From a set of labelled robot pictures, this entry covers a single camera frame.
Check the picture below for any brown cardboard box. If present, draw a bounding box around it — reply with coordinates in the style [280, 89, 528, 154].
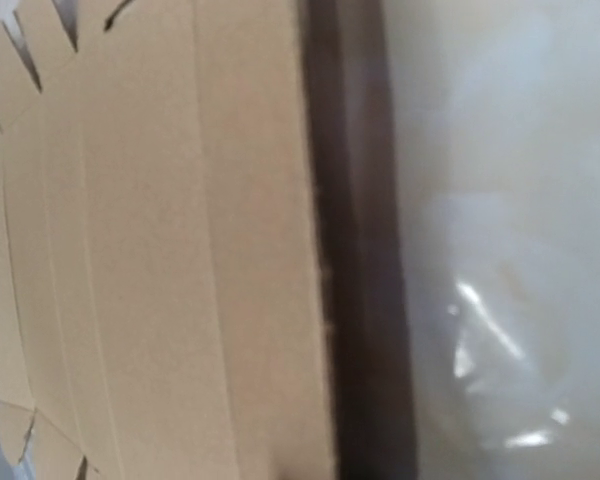
[0, 0, 419, 480]

